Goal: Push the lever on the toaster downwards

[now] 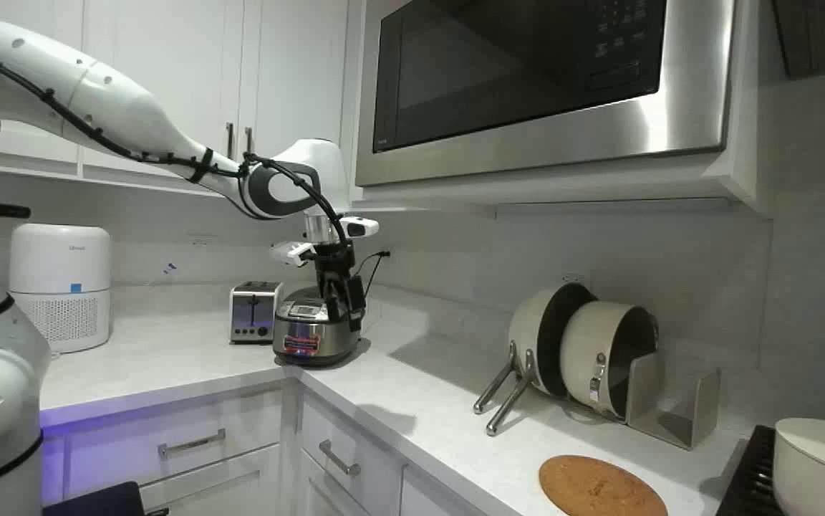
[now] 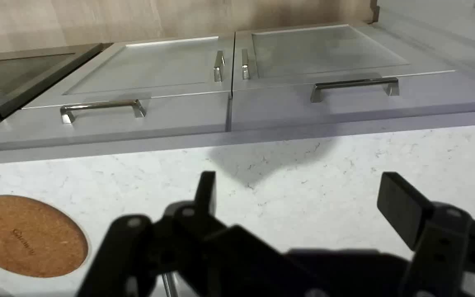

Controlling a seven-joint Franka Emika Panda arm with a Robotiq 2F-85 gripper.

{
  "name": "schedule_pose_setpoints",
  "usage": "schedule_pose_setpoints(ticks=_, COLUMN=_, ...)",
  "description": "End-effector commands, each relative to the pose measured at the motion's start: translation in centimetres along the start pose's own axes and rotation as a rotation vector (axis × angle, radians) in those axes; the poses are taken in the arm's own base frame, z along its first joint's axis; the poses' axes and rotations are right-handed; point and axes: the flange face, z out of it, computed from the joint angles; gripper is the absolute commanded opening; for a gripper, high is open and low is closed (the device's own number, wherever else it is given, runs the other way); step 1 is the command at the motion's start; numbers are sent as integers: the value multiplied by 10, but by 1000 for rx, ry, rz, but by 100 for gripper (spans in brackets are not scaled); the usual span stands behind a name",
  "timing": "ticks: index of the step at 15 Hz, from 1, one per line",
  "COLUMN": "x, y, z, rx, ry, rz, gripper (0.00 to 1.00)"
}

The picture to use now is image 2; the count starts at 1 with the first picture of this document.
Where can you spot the white lower cabinet door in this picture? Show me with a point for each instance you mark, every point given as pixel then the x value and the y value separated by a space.
pixel 326 52

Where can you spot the white lower cabinet drawer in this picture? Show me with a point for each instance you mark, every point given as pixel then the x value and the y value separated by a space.
pixel 441 101

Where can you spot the round cork trivet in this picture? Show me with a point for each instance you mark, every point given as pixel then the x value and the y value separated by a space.
pixel 26 236

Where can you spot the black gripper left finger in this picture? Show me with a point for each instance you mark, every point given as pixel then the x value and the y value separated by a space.
pixel 205 258

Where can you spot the white drawer beside oven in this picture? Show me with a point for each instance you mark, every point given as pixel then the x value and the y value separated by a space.
pixel 182 118

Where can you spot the stainless steel oven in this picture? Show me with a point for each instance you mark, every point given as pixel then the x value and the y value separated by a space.
pixel 24 75

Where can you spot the white door beside oven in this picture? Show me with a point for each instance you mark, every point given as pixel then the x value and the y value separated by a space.
pixel 149 66

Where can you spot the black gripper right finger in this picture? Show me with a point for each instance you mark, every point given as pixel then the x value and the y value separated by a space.
pixel 436 241

